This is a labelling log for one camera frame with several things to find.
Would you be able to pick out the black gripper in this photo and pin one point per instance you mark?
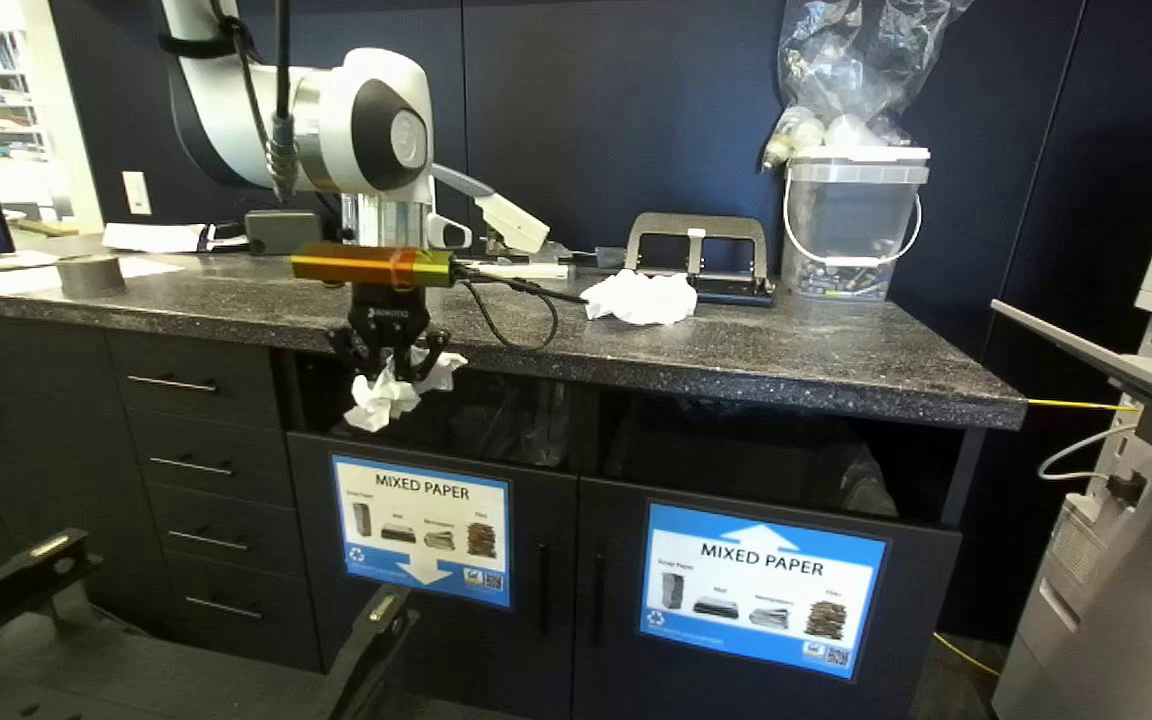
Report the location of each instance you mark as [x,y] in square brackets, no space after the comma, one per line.
[389,317]

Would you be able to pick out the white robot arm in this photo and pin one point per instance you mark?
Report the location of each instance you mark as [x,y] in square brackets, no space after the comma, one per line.
[356,131]

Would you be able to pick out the white stapler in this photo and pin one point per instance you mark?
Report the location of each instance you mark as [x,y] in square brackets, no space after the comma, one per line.
[542,272]

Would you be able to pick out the dark grey box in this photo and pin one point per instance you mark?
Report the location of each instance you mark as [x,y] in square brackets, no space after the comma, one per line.
[282,229]

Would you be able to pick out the left mixed paper sign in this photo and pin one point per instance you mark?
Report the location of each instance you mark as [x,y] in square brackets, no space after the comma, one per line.
[424,529]

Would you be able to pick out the mixed paper sign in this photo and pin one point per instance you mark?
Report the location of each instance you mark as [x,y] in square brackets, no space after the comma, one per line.
[424,529]
[758,590]

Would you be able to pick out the black drawer cabinet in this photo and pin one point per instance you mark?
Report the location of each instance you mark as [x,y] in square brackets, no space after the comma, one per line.
[208,445]

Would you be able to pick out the black stand leg centre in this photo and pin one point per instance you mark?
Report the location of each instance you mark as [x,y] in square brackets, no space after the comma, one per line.
[371,653]

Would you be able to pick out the black stand leg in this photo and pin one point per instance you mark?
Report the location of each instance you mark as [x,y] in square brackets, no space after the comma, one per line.
[371,653]
[39,572]

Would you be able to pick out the white paper sheet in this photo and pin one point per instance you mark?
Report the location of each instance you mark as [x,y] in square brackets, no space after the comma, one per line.
[156,236]

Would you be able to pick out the grey hole punch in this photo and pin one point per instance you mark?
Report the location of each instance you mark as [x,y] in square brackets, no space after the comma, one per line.
[696,232]

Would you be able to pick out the black stand leg left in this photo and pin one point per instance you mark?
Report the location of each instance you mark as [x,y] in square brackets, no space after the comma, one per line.
[39,572]

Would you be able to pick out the right mixed paper sign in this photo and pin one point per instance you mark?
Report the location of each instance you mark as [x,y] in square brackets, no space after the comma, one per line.
[758,590]

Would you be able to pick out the white bookshelf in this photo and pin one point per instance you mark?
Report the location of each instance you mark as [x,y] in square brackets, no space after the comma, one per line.
[45,172]

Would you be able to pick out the clear plastic bucket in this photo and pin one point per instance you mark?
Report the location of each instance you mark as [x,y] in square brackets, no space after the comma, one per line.
[850,216]

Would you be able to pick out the clear plastic bag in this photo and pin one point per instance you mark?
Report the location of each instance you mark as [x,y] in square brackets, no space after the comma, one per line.
[850,69]

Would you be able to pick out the grey office printer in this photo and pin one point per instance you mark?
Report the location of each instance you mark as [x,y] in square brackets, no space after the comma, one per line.
[1087,633]

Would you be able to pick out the orange wrist camera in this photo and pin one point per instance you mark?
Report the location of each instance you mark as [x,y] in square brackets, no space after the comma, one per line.
[375,266]

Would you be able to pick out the white light switch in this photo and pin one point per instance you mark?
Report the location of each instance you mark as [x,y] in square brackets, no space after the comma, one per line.
[137,194]

